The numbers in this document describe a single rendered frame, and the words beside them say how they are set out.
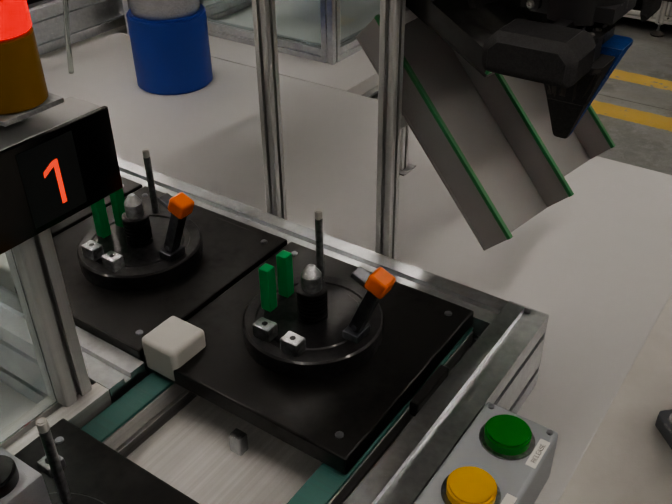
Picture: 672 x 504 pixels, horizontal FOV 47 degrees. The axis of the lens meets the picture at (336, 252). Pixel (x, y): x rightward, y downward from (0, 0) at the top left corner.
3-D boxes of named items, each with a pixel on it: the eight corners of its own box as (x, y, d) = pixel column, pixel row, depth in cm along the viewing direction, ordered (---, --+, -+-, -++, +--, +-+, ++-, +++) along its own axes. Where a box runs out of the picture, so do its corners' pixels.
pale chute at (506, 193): (547, 207, 95) (574, 193, 91) (483, 251, 87) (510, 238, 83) (428, 10, 95) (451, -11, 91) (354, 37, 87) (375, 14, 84)
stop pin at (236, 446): (250, 462, 74) (247, 433, 72) (242, 470, 73) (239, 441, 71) (239, 456, 75) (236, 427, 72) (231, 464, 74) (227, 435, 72)
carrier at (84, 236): (288, 253, 94) (283, 160, 87) (141, 366, 77) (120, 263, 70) (146, 197, 105) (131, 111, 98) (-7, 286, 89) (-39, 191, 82)
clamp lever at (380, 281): (370, 327, 75) (398, 277, 69) (359, 338, 73) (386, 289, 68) (341, 304, 76) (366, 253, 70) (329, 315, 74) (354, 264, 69)
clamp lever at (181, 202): (184, 248, 86) (196, 201, 81) (171, 257, 85) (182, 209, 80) (161, 229, 87) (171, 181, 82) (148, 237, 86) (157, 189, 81)
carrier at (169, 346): (472, 325, 82) (483, 225, 75) (345, 476, 66) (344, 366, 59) (290, 254, 94) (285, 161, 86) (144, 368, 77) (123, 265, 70)
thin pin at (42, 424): (73, 497, 59) (49, 419, 55) (65, 504, 59) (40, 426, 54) (66, 492, 60) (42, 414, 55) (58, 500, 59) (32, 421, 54)
